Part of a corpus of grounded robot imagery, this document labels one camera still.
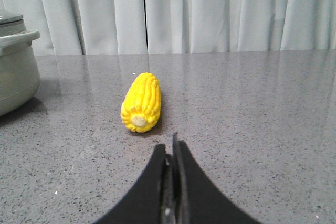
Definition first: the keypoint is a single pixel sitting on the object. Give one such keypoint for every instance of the yellow corn cob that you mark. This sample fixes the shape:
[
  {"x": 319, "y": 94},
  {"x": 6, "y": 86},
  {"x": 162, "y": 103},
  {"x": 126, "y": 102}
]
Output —
[{"x": 141, "y": 108}]

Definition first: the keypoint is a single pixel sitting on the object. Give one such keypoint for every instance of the glass pot lid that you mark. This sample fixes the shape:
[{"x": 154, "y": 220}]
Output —
[{"x": 9, "y": 18}]

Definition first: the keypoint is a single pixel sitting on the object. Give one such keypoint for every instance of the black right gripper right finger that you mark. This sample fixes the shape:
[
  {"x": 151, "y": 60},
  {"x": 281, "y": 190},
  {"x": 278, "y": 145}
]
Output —
[{"x": 198, "y": 200}]

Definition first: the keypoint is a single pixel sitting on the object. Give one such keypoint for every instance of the pale green electric pot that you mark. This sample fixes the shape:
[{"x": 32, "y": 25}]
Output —
[{"x": 20, "y": 77}]

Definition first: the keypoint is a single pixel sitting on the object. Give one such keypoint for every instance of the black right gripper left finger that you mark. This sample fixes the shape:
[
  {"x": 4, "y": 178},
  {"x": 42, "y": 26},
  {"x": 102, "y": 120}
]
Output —
[{"x": 142, "y": 203}]

